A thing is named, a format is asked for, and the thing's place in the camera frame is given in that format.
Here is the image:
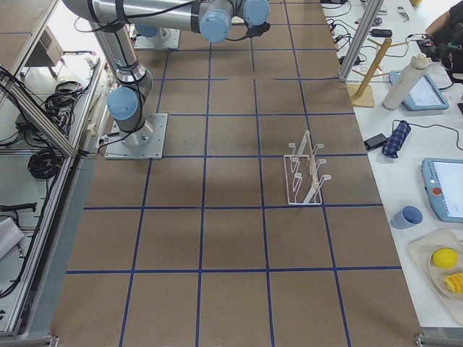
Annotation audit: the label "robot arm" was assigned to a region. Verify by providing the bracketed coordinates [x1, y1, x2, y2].
[65, 1, 270, 134]

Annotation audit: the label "near blue teach pendant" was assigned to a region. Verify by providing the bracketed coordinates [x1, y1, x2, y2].
[421, 158, 462, 223]

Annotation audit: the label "beige tray with fruit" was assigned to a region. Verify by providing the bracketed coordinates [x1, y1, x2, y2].
[407, 229, 462, 325]

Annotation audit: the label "white wire cup rack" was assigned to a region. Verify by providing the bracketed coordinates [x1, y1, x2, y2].
[283, 130, 332, 206]

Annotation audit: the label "yellow lemon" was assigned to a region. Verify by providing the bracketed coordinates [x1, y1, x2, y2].
[431, 247, 458, 269]

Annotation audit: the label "aluminium frame post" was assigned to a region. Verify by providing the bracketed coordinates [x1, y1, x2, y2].
[339, 0, 383, 82]

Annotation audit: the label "blue cup on desk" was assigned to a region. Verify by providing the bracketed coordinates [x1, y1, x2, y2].
[391, 205, 423, 229]

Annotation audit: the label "far blue teach pendant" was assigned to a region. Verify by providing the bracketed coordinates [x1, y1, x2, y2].
[402, 74, 449, 111]

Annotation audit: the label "white tall bottle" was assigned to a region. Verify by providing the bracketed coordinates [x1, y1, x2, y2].
[382, 53, 432, 110]

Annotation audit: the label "black power adapter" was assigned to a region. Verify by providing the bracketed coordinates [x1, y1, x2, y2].
[364, 133, 388, 151]

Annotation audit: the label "person in black shirt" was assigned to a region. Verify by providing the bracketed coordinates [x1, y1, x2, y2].
[425, 1, 462, 77]

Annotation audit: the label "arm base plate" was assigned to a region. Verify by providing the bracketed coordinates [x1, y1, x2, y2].
[104, 113, 169, 160]
[135, 28, 180, 51]

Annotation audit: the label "yellow banana slices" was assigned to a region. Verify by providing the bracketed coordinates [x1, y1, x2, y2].
[443, 273, 463, 294]

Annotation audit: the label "blue teach pendant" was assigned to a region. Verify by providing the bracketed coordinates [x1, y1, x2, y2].
[402, 74, 449, 111]
[421, 158, 462, 223]

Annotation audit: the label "black cable bundle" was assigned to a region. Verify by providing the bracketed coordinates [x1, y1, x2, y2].
[27, 147, 63, 181]

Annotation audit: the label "brown paper table mat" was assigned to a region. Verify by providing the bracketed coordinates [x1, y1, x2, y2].
[51, 1, 419, 346]

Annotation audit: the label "blue plaid folded umbrella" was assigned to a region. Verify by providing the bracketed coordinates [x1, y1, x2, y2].
[382, 121, 411, 159]

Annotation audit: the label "wooden mug tree stand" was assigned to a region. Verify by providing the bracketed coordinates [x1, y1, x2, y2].
[347, 38, 407, 108]

